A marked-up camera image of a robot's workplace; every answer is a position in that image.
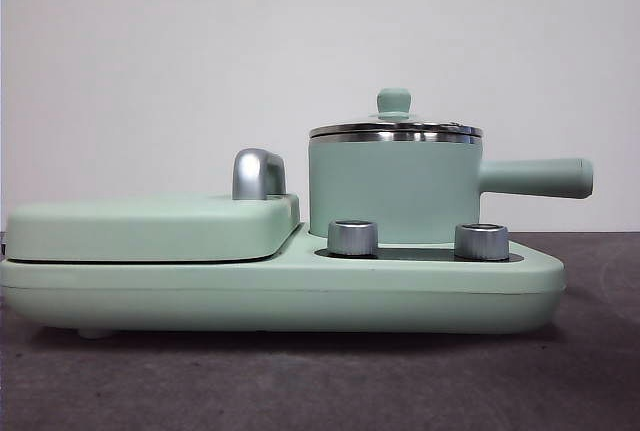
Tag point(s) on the silver control knob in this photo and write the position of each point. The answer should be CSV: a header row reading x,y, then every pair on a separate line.
x,y
481,241
352,238

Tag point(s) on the glass lid with green knob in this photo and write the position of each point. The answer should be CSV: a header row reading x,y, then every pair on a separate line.
x,y
393,101

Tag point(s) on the mint green breakfast machine base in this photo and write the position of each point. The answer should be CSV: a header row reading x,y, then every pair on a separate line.
x,y
190,296

